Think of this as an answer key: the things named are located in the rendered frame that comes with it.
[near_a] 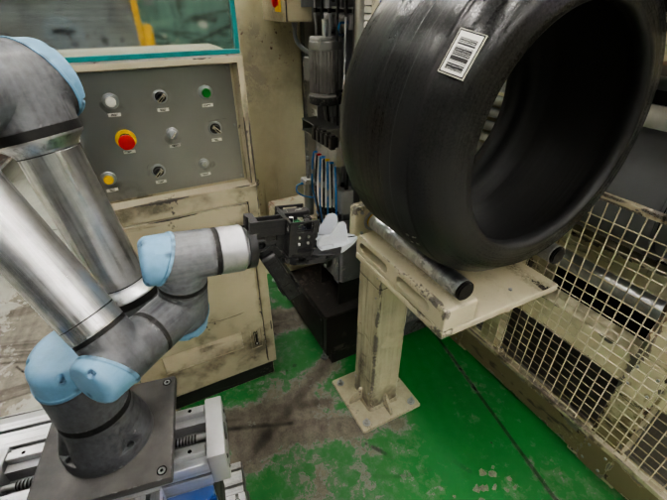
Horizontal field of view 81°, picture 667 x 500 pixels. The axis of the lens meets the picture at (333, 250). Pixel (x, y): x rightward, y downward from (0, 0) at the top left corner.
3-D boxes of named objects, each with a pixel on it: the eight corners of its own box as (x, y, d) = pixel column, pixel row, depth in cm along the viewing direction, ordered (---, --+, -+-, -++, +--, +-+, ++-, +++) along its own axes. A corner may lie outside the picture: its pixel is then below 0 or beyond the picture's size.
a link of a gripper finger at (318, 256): (345, 251, 68) (299, 259, 64) (344, 258, 69) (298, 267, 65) (333, 238, 71) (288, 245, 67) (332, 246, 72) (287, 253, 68)
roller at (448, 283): (378, 208, 104) (381, 221, 107) (364, 216, 103) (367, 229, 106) (474, 279, 78) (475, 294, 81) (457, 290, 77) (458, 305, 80)
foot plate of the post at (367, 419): (332, 382, 169) (332, 376, 167) (383, 360, 179) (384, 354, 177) (363, 434, 149) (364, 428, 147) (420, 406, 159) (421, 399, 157)
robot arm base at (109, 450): (51, 489, 64) (25, 455, 59) (72, 412, 76) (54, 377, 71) (150, 462, 68) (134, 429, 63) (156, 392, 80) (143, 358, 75)
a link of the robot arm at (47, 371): (33, 419, 64) (-6, 362, 57) (102, 360, 75) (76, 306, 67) (86, 445, 60) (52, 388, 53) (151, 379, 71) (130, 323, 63)
